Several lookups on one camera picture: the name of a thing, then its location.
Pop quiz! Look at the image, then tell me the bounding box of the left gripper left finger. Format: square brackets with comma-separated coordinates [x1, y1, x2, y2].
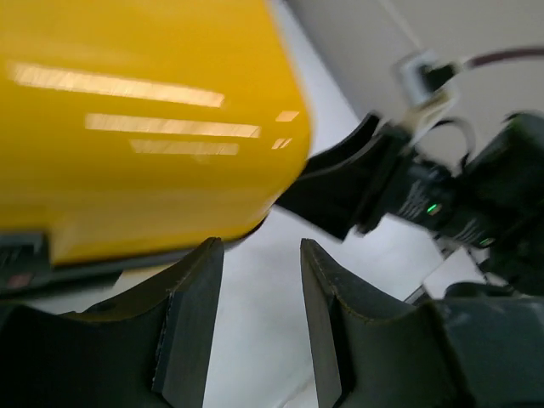
[1, 238, 224, 407]

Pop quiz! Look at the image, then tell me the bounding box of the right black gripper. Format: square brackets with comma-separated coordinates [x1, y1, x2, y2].
[275, 112, 454, 241]

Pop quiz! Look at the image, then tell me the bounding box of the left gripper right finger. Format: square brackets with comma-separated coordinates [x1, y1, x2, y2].
[300, 239, 543, 407]

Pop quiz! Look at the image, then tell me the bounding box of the yellow hard-shell suitcase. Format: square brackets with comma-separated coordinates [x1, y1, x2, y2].
[1, 1, 312, 296]

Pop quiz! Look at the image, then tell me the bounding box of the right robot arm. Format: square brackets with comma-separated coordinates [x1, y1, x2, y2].
[277, 112, 543, 296]

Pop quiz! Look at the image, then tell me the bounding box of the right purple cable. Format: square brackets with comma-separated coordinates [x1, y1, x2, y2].
[461, 47, 544, 71]

